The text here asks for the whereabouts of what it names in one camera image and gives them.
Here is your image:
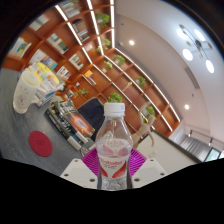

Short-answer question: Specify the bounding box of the flat round red coaster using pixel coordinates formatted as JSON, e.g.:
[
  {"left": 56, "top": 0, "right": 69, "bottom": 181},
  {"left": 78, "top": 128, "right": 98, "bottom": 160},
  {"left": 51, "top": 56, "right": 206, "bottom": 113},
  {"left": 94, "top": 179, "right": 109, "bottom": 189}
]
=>
[{"left": 28, "top": 130, "right": 54, "bottom": 158}]

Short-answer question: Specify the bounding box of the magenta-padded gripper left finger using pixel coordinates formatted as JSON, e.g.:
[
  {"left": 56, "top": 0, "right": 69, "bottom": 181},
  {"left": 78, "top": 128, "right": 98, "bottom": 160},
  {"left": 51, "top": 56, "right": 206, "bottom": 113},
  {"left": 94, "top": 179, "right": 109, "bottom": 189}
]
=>
[{"left": 59, "top": 148, "right": 99, "bottom": 190}]

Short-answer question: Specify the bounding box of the branched ceiling lamp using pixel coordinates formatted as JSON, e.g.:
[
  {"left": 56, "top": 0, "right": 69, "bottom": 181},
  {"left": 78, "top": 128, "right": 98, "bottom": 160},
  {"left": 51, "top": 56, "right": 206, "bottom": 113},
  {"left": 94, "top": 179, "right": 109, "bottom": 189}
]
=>
[{"left": 176, "top": 23, "right": 216, "bottom": 74}]

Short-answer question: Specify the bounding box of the white speckled mug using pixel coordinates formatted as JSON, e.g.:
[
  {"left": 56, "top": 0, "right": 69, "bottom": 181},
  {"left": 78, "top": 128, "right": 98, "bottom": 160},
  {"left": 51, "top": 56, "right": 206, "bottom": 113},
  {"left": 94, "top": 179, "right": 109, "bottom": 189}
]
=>
[{"left": 12, "top": 69, "right": 43, "bottom": 115}]

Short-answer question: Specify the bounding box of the clear plastic water bottle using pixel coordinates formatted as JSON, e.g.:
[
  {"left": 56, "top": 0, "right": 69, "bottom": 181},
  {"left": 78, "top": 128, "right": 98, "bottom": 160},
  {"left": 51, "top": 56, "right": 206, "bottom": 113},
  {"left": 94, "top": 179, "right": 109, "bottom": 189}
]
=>
[{"left": 95, "top": 102, "right": 134, "bottom": 191}]

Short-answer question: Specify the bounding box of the grey curtain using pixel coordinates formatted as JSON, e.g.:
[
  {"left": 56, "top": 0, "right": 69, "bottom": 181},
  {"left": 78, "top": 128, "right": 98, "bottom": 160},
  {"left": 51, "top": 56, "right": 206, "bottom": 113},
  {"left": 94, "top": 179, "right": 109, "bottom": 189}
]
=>
[{"left": 179, "top": 134, "right": 209, "bottom": 163}]

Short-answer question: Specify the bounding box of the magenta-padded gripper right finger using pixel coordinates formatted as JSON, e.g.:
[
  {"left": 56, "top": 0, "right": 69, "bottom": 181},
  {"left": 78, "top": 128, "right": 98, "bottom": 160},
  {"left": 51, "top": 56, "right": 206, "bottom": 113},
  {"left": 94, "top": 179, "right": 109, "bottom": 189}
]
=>
[{"left": 129, "top": 148, "right": 168, "bottom": 190}]

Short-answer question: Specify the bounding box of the window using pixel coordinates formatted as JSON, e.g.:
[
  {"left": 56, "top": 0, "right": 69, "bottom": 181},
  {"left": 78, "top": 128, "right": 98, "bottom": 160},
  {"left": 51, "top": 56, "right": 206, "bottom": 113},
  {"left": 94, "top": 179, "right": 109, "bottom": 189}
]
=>
[{"left": 204, "top": 148, "right": 224, "bottom": 163}]

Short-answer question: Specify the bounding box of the dark book with orange cover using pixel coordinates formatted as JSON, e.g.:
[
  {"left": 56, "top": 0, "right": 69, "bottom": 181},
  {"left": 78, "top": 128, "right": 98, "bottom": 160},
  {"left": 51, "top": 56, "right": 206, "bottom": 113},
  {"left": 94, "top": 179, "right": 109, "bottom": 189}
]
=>
[{"left": 44, "top": 99, "right": 96, "bottom": 151}]

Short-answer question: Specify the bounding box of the wooden shelf unit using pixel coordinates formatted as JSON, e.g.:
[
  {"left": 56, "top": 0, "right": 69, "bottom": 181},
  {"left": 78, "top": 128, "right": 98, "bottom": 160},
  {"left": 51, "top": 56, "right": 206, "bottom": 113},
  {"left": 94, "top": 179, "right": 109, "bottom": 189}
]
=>
[{"left": 1, "top": 0, "right": 183, "bottom": 138}]

